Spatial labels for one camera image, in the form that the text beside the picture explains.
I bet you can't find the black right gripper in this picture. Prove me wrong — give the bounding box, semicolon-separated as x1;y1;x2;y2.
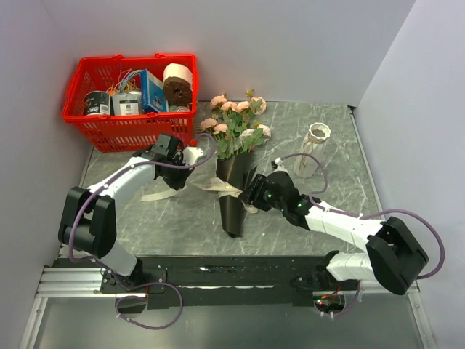
238;173;286;212

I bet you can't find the black wrapping paper cone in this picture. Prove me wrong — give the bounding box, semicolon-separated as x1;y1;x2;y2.
216;152;256;238

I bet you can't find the beige printed ribbon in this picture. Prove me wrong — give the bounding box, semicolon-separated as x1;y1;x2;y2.
139;177;243;202

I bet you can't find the pink artificial flower bouquet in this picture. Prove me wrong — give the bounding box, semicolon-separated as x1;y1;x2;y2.
200;89;272;160

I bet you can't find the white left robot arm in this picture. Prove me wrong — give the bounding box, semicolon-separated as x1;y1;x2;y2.
58;134;204;292

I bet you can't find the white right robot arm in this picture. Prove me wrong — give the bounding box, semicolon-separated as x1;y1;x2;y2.
239;171;429;295

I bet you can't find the white ribbed ceramic vase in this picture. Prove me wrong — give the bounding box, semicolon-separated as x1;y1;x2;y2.
294;122;331;178

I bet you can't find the silver round can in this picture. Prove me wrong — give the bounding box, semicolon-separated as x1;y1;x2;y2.
169;104;191;113

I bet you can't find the blue product box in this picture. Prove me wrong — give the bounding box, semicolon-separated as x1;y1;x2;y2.
140;69;169;113

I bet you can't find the grey labelled box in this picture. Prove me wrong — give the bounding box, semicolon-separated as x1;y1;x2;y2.
112;91;142;116

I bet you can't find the red plastic shopping basket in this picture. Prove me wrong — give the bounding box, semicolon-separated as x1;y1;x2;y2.
62;53;199;153

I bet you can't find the brown paper roll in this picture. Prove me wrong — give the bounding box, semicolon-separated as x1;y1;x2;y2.
163;63;193;105

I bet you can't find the black tin can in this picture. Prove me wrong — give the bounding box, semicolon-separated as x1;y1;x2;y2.
84;91;111;116

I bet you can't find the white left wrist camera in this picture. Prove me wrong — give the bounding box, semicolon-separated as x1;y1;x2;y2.
182;146;205;169

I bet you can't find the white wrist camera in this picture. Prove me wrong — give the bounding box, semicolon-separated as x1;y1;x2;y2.
182;146;205;169
271;157;289;174

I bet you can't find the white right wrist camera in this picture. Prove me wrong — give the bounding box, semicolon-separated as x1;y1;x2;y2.
271;157;289;174

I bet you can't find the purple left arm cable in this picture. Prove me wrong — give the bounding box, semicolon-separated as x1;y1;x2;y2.
67;132;217;331

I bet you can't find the bundle of coloured wires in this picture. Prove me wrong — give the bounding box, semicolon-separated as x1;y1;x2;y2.
105;65;142;96

